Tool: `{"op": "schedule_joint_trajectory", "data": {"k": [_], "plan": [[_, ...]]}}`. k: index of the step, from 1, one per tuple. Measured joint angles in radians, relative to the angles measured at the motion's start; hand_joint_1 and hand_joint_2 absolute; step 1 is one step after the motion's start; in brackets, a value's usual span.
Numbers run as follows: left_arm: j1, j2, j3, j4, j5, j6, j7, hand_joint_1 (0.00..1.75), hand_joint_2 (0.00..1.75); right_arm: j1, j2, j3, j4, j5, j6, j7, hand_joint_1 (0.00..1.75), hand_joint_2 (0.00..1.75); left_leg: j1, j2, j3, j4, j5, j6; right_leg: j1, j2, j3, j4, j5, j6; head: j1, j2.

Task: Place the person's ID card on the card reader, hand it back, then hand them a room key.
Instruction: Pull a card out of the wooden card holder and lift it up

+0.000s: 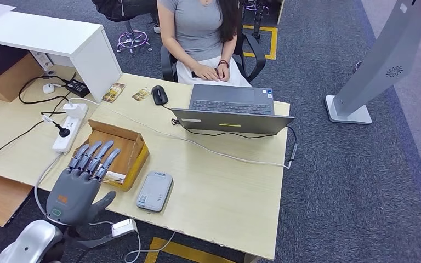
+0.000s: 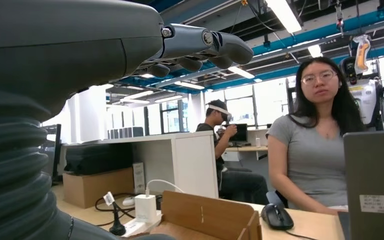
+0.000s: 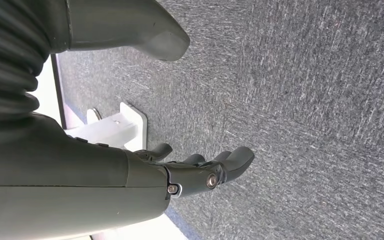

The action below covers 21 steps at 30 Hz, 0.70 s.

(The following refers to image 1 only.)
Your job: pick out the patterned ID card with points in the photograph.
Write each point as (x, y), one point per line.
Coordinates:
(141, 94)

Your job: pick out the person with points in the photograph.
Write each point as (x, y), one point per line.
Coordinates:
(199, 32)
(123, 9)

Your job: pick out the black power plug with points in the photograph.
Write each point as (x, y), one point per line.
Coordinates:
(63, 131)

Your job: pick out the grey laptop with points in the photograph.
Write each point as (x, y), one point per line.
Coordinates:
(232, 122)

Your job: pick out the black computer mouse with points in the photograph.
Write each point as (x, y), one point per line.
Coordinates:
(159, 95)

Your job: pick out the person's left hand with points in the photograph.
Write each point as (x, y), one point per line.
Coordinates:
(224, 73)

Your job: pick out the white plug-in charger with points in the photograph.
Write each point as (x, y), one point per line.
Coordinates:
(75, 110)

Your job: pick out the silver kiosk stand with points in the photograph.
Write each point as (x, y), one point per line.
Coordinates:
(377, 61)

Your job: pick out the small white device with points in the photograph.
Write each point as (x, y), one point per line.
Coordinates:
(48, 88)

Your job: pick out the brown patterned card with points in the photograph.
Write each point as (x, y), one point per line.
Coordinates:
(113, 92)

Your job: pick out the white printed packet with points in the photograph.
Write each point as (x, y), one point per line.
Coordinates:
(42, 60)

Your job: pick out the chrome stool base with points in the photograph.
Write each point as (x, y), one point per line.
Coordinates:
(132, 39)

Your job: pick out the black power adapter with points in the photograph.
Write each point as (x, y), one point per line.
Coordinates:
(78, 88)

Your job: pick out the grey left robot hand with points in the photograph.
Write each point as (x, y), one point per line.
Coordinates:
(72, 196)

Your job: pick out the person's left forearm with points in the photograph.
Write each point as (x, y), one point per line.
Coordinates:
(228, 49)

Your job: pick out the person's right hand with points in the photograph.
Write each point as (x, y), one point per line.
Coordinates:
(205, 72)

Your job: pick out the grey card reader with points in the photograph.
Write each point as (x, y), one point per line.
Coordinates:
(155, 191)

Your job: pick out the white power strip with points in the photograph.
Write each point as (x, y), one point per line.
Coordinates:
(67, 141)

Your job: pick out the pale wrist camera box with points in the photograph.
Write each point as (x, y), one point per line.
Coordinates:
(124, 227)

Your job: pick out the white cabinet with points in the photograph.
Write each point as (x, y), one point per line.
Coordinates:
(50, 36)

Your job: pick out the black equipment stand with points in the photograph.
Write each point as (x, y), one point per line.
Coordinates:
(257, 21)

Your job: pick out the brown wooden board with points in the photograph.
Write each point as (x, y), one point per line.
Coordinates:
(0, 198)

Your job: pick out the open yellow cardboard box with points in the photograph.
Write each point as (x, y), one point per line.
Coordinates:
(125, 141)

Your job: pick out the white yellow key card stack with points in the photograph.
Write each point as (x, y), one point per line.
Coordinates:
(114, 177)

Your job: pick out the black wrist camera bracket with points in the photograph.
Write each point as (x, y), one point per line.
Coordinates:
(94, 242)

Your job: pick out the black office chair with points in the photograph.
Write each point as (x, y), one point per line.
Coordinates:
(255, 54)

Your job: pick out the person's right forearm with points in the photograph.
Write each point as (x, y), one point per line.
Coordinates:
(179, 54)

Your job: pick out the large brown cardboard box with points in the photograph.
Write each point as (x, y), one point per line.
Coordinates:
(9, 84)

